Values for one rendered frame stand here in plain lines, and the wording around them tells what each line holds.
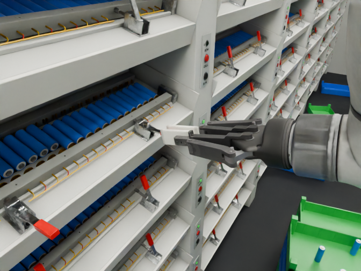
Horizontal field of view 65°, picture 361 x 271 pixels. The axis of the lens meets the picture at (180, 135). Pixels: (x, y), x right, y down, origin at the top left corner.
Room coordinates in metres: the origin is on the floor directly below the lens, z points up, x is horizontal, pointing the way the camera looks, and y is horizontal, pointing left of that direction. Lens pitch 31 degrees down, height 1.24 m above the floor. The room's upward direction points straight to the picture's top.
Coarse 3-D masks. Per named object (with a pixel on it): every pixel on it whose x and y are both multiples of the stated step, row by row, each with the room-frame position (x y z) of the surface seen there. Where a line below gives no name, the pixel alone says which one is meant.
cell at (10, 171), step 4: (0, 160) 0.34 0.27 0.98; (0, 164) 0.34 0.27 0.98; (4, 164) 0.34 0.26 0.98; (8, 164) 0.34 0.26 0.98; (0, 168) 0.33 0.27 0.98; (4, 168) 0.33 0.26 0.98; (8, 168) 0.33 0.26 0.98; (12, 168) 0.34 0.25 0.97; (0, 172) 0.33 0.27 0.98; (4, 172) 0.33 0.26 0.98; (8, 172) 0.33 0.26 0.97; (12, 172) 0.34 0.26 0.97; (4, 176) 0.33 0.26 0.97; (8, 176) 0.33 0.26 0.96
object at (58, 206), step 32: (64, 96) 0.52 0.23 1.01; (192, 96) 0.61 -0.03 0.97; (160, 128) 0.52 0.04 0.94; (96, 160) 0.40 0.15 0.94; (128, 160) 0.41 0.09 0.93; (64, 192) 0.32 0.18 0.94; (96, 192) 0.35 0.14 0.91; (0, 224) 0.26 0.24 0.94; (64, 224) 0.30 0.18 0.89; (0, 256) 0.22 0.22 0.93
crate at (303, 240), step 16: (304, 224) 0.68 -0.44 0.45; (288, 240) 0.63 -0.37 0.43; (304, 240) 0.65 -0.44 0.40; (320, 240) 0.65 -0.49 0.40; (336, 240) 0.64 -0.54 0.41; (352, 240) 0.63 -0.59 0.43; (288, 256) 0.56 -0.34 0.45; (304, 256) 0.59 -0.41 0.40; (336, 256) 0.59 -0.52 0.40; (352, 256) 0.59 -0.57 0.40
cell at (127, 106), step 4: (112, 96) 0.57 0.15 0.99; (116, 96) 0.57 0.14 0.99; (112, 100) 0.57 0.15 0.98; (116, 100) 0.56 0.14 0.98; (120, 100) 0.56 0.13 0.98; (120, 104) 0.55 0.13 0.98; (124, 104) 0.55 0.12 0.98; (128, 104) 0.55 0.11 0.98; (128, 108) 0.54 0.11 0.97; (132, 108) 0.55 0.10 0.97
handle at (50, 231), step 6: (18, 210) 0.26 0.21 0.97; (24, 210) 0.26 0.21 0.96; (24, 216) 0.26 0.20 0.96; (30, 216) 0.26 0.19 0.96; (30, 222) 0.25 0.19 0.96; (36, 222) 0.24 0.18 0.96; (42, 222) 0.24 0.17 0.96; (36, 228) 0.24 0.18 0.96; (42, 228) 0.23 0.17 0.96; (48, 228) 0.23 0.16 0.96; (54, 228) 0.23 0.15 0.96; (48, 234) 0.22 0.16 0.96; (54, 234) 0.22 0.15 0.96
